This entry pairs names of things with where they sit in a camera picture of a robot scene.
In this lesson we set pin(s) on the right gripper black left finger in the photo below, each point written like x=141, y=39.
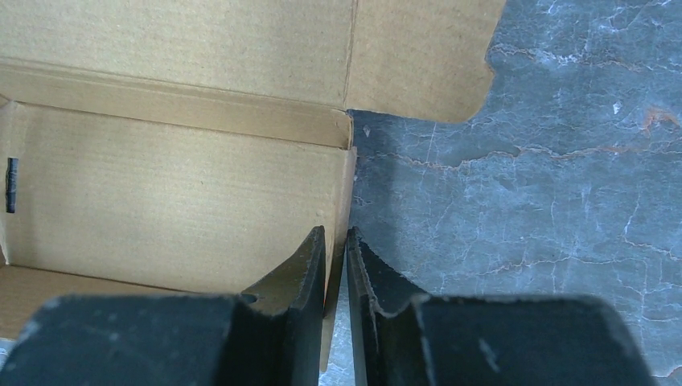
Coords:
x=269, y=334

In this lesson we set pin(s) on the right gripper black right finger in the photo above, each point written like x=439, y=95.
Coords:
x=403, y=335

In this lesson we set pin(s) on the cardboard box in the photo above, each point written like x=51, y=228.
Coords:
x=189, y=147

